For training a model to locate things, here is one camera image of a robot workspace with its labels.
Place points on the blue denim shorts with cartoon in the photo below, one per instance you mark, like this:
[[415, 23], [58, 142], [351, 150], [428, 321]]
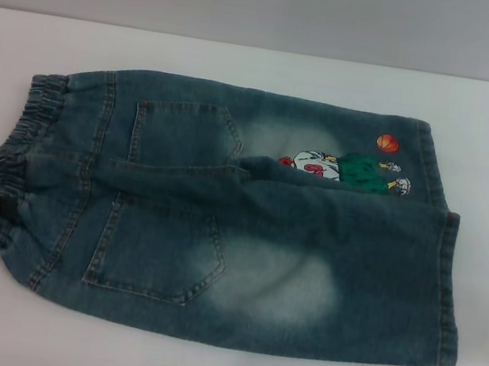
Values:
[[265, 231]]

